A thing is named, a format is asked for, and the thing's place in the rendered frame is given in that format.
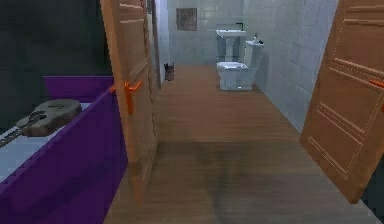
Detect brown small bin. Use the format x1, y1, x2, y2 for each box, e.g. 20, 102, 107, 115
163, 62, 176, 82

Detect white toilet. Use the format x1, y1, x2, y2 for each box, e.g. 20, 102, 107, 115
216, 40, 265, 92

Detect brown wooden room door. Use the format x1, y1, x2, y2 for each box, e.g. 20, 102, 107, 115
99, 0, 160, 205
299, 0, 384, 205

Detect purple bed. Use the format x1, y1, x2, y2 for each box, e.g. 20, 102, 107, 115
0, 75, 129, 224

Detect grey acoustic guitar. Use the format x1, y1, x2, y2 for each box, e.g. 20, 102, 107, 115
0, 98, 83, 149

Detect orange door handle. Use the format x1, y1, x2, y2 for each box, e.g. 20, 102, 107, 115
369, 79, 384, 113
109, 79, 144, 116

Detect white pedestal sink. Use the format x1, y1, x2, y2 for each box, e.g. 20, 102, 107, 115
215, 29, 247, 63

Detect brown framed wall picture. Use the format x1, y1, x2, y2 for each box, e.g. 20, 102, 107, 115
175, 7, 198, 32

